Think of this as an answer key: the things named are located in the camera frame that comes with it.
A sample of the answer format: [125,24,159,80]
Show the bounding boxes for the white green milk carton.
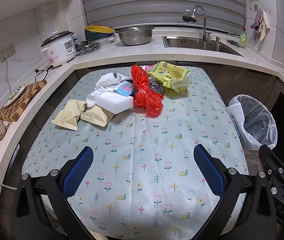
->
[113,72,132,83]

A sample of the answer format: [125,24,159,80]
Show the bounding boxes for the decorated plate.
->
[3,84,26,107]

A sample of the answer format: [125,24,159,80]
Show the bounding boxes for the steel colander bowl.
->
[116,26,154,46]

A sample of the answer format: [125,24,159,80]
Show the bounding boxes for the steel wool scrubber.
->
[149,78,164,95]

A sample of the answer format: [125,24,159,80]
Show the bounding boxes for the dark scouring pad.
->
[227,40,240,47]

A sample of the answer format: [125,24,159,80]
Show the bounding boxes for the round steel steamer rack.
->
[75,41,100,56]

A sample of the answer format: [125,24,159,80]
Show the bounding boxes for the grey window blind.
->
[84,0,245,34]

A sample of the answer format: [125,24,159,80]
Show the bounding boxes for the green dish soap bottle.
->
[239,27,247,48]

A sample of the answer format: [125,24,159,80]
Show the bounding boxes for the red plastic bag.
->
[131,64,164,116]

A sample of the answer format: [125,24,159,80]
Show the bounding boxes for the hanging purple beige cloths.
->
[250,10,270,41]

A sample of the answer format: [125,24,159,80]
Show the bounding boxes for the white floral rice cooker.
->
[40,31,77,67]

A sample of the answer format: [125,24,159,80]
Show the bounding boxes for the blue pink white wrapper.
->
[114,81,133,96]

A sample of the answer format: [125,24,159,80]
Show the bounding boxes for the yellow-green snack bag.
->
[146,61,192,92]

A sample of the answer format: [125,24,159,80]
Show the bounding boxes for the yellow blue plastic basin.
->
[84,25,115,42]

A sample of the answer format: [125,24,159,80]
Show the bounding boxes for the stainless steel sink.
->
[162,36,242,56]

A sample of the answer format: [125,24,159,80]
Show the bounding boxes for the floral pale green tablecloth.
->
[22,67,248,239]

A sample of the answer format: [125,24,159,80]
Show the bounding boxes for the white foam block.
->
[95,92,133,114]

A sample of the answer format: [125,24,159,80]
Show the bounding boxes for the white paper towel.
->
[86,72,124,108]

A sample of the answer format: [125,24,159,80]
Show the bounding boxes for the black power cord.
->
[34,64,63,83]

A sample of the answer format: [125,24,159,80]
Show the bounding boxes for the wall power socket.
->
[0,44,15,62]

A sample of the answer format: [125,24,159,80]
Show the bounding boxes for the checkered wooden cutting board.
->
[0,80,47,122]

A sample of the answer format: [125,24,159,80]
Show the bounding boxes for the chrome kitchen faucet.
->
[181,4,213,42]

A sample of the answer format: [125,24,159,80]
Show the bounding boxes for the trash bin with liner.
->
[226,94,278,152]

